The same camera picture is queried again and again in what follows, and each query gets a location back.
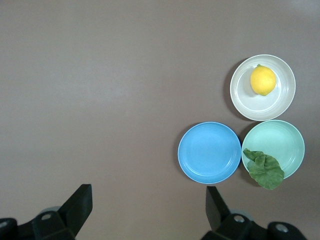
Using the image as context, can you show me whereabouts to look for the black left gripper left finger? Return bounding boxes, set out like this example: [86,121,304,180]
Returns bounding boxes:
[0,184,94,240]

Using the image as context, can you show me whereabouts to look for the yellow lemon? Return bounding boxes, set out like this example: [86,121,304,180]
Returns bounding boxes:
[250,63,277,97]

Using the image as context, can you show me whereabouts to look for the green lettuce leaf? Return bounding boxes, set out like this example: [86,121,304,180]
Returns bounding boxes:
[242,148,285,191]

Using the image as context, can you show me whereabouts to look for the blue round plate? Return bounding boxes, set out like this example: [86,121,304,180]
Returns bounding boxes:
[177,121,242,185]

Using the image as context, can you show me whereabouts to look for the mint green round plate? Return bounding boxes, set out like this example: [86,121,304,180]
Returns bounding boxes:
[241,119,306,180]

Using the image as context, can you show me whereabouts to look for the beige white round plate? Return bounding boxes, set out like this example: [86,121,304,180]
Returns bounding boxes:
[229,54,297,122]

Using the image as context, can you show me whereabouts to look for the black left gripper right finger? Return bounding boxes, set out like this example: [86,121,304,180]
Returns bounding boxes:
[201,186,308,240]

